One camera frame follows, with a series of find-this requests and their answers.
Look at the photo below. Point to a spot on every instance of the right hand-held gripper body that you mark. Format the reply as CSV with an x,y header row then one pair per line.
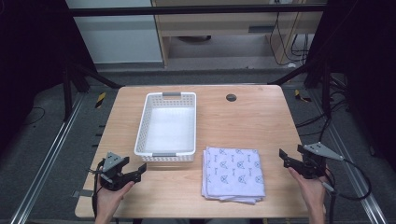
x,y
313,165

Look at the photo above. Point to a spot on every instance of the person's right hand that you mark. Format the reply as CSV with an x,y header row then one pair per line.
x,y
313,193

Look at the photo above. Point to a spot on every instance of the yellow black striped tape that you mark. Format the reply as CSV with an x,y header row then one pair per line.
x,y
300,96
100,100

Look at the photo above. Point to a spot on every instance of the light wooden desk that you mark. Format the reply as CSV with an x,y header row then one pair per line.
x,y
218,23

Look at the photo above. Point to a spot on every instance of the dark curtain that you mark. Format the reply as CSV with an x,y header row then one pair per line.
x,y
31,62
364,71

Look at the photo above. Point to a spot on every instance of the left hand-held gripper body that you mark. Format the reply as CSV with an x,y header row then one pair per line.
x,y
112,161

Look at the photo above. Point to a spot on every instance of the aluminium floor rail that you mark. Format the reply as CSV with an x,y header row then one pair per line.
x,y
46,161
351,168

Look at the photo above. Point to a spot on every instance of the white plastic basket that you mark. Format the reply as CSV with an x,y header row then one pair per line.
x,y
169,130

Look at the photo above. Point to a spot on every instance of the folded lilac patterned cloth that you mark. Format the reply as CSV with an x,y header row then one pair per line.
x,y
232,171

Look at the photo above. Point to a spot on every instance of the black horizontal frame bar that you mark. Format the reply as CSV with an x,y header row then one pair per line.
x,y
186,10

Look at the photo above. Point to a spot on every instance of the round grey table grommet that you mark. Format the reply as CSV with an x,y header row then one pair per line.
x,y
231,97

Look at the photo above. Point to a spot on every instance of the person's left hand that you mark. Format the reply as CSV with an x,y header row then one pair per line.
x,y
109,200

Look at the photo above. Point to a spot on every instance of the grey tape strip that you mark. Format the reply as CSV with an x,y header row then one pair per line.
x,y
82,193

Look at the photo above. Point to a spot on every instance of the black metal stand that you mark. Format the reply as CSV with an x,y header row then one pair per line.
x,y
326,90
67,93

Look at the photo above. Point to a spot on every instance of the white cabinet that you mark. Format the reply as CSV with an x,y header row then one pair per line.
x,y
118,37

